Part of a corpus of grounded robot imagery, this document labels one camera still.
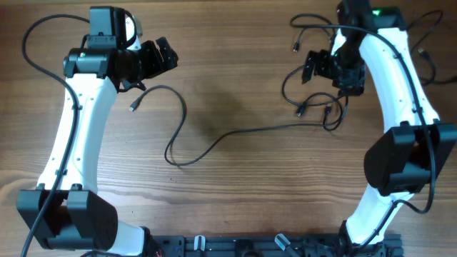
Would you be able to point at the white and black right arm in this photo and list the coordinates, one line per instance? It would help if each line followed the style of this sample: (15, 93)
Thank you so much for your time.
(415, 143)

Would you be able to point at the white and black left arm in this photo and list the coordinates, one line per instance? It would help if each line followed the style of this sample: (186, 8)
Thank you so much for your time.
(64, 211)

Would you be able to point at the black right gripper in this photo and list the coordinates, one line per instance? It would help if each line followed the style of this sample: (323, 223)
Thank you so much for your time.
(353, 83)

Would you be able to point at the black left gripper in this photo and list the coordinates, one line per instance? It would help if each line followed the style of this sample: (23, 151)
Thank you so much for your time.
(156, 65)

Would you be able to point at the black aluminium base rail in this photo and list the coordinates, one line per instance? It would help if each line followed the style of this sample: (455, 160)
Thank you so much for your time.
(318, 245)

